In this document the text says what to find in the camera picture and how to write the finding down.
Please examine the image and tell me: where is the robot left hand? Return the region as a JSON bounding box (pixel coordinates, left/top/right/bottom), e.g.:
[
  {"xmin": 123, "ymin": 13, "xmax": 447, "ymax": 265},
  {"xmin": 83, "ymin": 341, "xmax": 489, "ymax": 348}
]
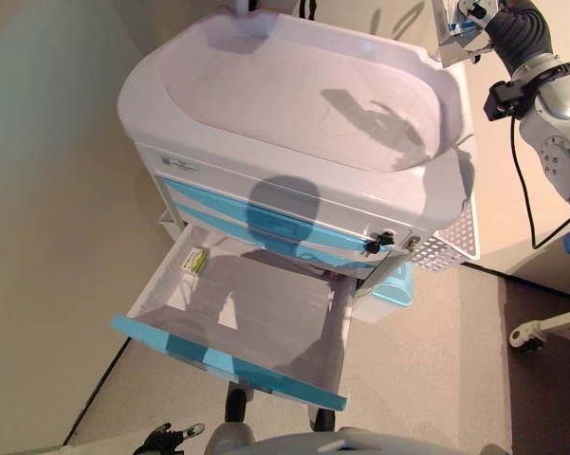
[{"xmin": 132, "ymin": 422, "xmax": 206, "ymax": 455}]

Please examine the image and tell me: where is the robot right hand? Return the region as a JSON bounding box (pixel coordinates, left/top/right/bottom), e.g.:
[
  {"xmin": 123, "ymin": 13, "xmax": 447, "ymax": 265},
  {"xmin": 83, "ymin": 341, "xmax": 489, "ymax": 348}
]
[{"xmin": 457, "ymin": 0, "xmax": 550, "ymax": 72}]

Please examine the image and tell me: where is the white drawer blue wave front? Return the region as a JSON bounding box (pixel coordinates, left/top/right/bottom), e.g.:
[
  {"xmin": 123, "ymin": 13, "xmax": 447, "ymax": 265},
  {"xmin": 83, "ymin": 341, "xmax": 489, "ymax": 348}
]
[
  {"xmin": 152, "ymin": 173, "xmax": 395, "ymax": 255},
  {"xmin": 173, "ymin": 201, "xmax": 383, "ymax": 279},
  {"xmin": 109, "ymin": 222, "xmax": 352, "ymax": 411}
]

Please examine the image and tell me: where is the small green white medicine box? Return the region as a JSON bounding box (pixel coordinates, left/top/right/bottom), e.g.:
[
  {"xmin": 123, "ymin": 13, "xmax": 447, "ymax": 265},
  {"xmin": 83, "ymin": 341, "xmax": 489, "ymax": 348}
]
[{"xmin": 180, "ymin": 248, "xmax": 212, "ymax": 275}]

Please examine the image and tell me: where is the grey robot torso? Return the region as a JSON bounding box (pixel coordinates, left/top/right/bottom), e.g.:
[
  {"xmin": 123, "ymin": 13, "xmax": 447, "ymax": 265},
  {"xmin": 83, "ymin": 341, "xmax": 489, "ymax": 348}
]
[{"xmin": 239, "ymin": 426, "xmax": 437, "ymax": 455}]

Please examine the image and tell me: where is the white perforated side basket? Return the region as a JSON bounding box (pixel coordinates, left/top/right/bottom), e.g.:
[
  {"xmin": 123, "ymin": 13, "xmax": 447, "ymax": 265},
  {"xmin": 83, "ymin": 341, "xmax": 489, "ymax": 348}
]
[{"xmin": 407, "ymin": 189, "xmax": 481, "ymax": 274}]

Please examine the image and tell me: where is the white medical cart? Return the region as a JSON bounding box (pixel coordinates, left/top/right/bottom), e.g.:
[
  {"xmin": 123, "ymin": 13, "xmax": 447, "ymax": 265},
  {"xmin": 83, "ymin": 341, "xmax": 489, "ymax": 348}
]
[{"xmin": 115, "ymin": 0, "xmax": 480, "ymax": 333}]

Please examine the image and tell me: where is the white plastic bin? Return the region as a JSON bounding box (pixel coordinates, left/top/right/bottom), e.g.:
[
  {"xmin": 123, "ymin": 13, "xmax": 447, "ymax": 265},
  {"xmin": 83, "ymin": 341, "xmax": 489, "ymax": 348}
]
[{"xmin": 355, "ymin": 293, "xmax": 399, "ymax": 328}]

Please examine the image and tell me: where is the cart brand label sticker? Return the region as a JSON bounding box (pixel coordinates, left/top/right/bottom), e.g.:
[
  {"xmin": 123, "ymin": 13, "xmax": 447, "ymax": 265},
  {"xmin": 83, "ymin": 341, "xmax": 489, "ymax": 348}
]
[{"xmin": 159, "ymin": 154, "xmax": 203, "ymax": 176}]

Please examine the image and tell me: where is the light blue waste bin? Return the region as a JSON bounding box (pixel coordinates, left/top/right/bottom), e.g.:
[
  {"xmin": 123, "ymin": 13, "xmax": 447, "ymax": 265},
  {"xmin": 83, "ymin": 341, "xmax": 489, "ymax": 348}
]
[{"xmin": 369, "ymin": 263, "xmax": 416, "ymax": 304}]

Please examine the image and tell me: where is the bed caster wheel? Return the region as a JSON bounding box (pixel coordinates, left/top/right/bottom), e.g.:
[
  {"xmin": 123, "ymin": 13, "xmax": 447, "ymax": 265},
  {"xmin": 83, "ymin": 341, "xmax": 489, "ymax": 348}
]
[{"xmin": 507, "ymin": 321, "xmax": 549, "ymax": 355}]

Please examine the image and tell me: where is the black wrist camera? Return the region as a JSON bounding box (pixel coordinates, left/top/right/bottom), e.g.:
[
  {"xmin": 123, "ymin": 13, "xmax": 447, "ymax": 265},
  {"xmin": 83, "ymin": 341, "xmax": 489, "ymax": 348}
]
[{"xmin": 483, "ymin": 80, "xmax": 527, "ymax": 122}]

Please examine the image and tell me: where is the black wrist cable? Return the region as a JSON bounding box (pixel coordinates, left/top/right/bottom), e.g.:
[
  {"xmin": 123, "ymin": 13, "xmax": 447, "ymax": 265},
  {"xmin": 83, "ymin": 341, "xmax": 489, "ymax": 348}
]
[{"xmin": 507, "ymin": 111, "xmax": 570, "ymax": 250}]

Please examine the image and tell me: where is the white bed frame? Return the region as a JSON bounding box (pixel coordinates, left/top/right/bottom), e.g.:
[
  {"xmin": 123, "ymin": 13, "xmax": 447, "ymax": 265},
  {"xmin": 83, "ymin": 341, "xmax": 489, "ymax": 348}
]
[{"xmin": 509, "ymin": 269, "xmax": 570, "ymax": 352}]

